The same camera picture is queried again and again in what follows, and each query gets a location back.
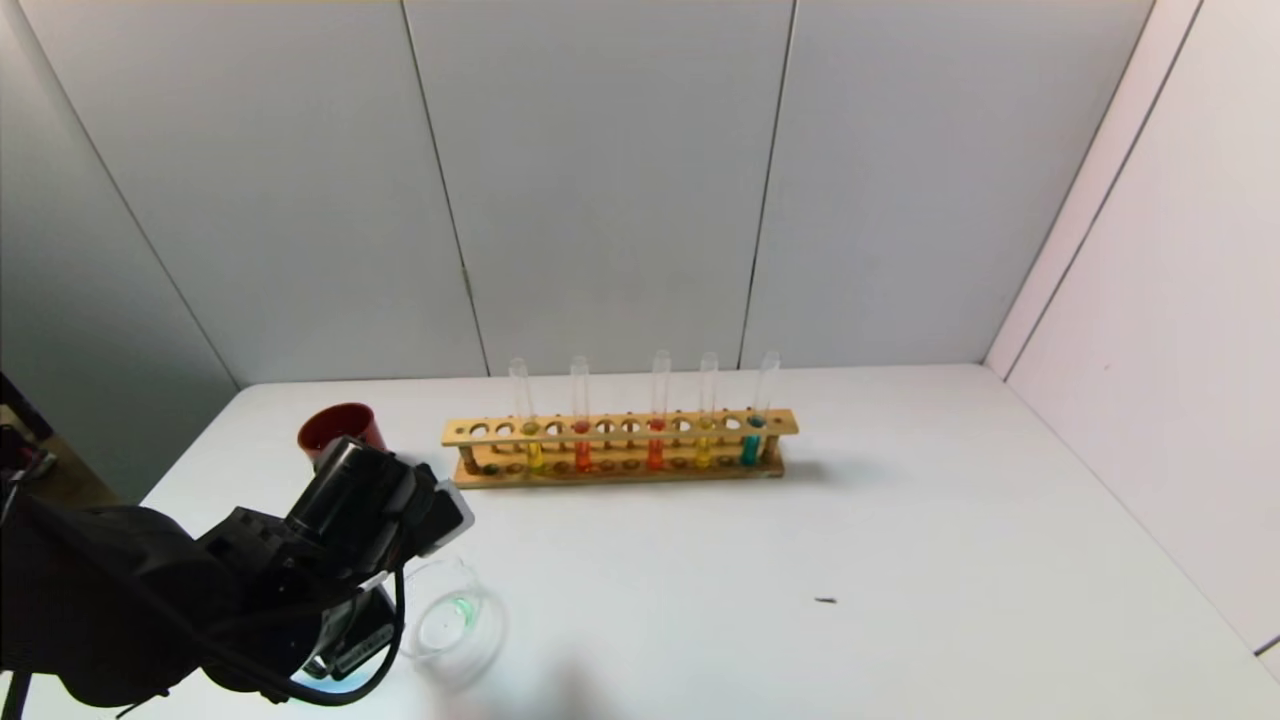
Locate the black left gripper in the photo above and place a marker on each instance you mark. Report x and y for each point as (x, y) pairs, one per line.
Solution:
(362, 650)

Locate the glass test tube yellow pigment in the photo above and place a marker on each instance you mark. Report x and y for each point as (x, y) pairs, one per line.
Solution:
(535, 455)
(704, 452)

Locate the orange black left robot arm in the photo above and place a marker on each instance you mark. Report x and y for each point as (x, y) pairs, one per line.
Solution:
(90, 600)

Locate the clear glass beaker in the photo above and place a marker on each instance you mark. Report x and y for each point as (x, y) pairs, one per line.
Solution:
(455, 625)

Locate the glass test tube orange pigment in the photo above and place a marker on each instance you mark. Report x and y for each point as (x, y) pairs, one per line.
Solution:
(656, 455)
(581, 455)

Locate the wooden test tube rack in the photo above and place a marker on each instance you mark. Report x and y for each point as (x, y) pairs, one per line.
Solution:
(620, 476)

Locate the glass test tube teal pigment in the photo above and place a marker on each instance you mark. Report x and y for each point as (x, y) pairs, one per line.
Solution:
(750, 450)

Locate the red plastic cup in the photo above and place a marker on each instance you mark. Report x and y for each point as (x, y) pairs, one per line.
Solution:
(335, 425)

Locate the dark shoe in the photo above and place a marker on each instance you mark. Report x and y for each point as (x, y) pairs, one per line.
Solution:
(35, 462)

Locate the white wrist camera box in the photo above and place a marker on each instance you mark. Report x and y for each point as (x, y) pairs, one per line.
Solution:
(450, 515)

